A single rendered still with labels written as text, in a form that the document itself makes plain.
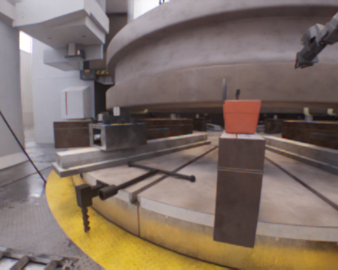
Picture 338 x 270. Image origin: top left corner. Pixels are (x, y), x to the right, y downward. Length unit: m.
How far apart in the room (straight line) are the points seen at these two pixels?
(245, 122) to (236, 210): 0.31
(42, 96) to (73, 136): 3.20
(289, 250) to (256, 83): 0.98
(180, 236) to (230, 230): 0.42
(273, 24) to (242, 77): 0.52
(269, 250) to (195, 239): 0.35
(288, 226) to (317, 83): 0.95
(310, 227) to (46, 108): 5.63
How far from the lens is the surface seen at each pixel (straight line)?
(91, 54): 3.98
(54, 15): 3.37
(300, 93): 1.40
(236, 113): 0.67
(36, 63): 6.00
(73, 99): 4.67
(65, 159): 1.48
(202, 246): 1.02
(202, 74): 1.35
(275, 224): 0.89
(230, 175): 0.58
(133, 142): 1.61
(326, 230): 0.98
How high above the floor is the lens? 0.75
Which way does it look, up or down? 7 degrees down
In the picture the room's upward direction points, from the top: straight up
